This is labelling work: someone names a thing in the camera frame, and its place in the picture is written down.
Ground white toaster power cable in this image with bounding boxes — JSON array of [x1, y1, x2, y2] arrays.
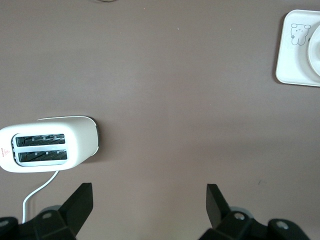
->
[[21, 171, 60, 225]]

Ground white two-slot toaster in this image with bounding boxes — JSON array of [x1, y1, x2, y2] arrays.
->
[[0, 115, 102, 174]]

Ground cream tray with rabbit print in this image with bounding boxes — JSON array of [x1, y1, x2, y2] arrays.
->
[[275, 9, 320, 88]]

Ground round cream plate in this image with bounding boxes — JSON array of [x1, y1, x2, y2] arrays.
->
[[306, 24, 320, 77]]

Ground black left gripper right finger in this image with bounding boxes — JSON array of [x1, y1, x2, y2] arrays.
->
[[198, 184, 311, 240]]

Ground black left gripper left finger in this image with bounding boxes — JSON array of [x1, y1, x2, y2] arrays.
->
[[0, 183, 94, 240]]

